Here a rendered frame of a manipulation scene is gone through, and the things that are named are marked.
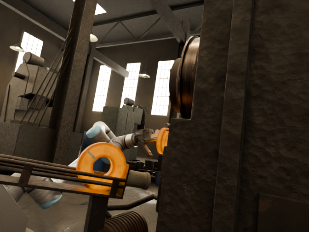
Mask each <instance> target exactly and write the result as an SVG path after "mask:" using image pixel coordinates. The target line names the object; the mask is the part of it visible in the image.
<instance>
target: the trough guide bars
mask: <svg viewBox="0 0 309 232"><path fill-rule="evenodd" d="M0 171H6V172H13V173H19V174H21V176H20V179H19V182H18V185H17V186H19V187H27V185H28V182H29V179H30V176H31V175H34V176H40V177H47V178H53V179H59V180H68V181H74V182H80V183H87V184H93V185H99V186H108V187H111V188H110V192H109V198H115V197H116V194H117V190H118V188H120V189H123V188H124V185H120V184H119V182H125V181H126V179H124V178H118V177H113V176H107V175H104V174H106V173H105V172H99V171H93V172H94V173H89V172H83V171H78V170H76V167H71V166H66V165H61V164H55V163H50V162H43V161H37V160H32V159H27V158H22V157H15V156H9V155H4V154H0ZM78 175H82V176H88V177H94V178H100V179H105V180H112V183H108V182H102V181H96V180H88V179H82V178H78Z"/></svg>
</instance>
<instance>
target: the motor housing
mask: <svg viewBox="0 0 309 232"><path fill-rule="evenodd" d="M98 232H148V225H147V222H146V219H145V218H144V217H143V215H142V214H141V213H139V212H137V211H133V210H130V211H126V212H124V213H121V214H119V215H116V216H113V217H111V218H108V219H105V224H104V226H103V230H98Z"/></svg>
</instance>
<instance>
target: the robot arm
mask: <svg viewBox="0 0 309 232"><path fill-rule="evenodd" d="M159 131H160V130H158V129H157V130H156V131H155V133H154V131H153V129H150V128H149V129H148V128H145V129H141V130H140V131H135V132H134V133H132V134H128V135H124V136H120V137H116V136H115V135H114V134H113V133H112V131H111V130H110V129H109V127H108V126H107V125H106V124H105V123H104V122H96V123H95V124H94V125H93V127H92V128H91V129H89V130H88V131H87V132H86V135H87V137H88V138H89V139H90V140H91V141H92V143H98V142H106V143H111V144H113V145H115V146H117V147H118V148H119V149H120V150H121V151H122V152H123V151H124V150H127V149H131V148H136V147H137V146H138V145H139V146H140V147H141V149H142V151H143V152H144V154H145V156H146V157H152V156H153V154H152V153H151V151H150V150H149V148H148V147H147V145H146V144H148V143H154V142H156V140H157V136H158V133H159ZM101 160H102V161H103V162H104V163H106V164H110V160H109V159H108V158H107V157H101ZM77 161H78V158H77V159H76V160H75V161H73V162H72V163H71V164H70V165H69V166H71V167H76V165H77ZM11 176H15V177H20V176H21V174H19V173H14V174H13V175H11ZM30 179H35V180H44V181H50V182H57V183H64V184H69V183H70V182H71V181H68V180H59V179H53V178H46V177H40V176H34V175H31V176H30ZM3 186H4V187H5V188H6V189H7V191H8V192H9V193H10V195H11V196H12V197H13V199H14V200H15V201H16V203H17V202H18V201H19V199H20V198H21V196H22V195H23V194H24V193H25V192H27V193H28V194H29V195H30V196H31V197H32V199H33V200H34V201H35V202H36V203H37V204H38V205H39V206H40V207H41V208H42V209H47V208H49V207H51V206H52V205H53V204H55V203H56V202H57V201H58V200H60V199H61V197H62V193H63V192H61V191H50V190H43V189H35V188H26V187H19V186H10V185H3Z"/></svg>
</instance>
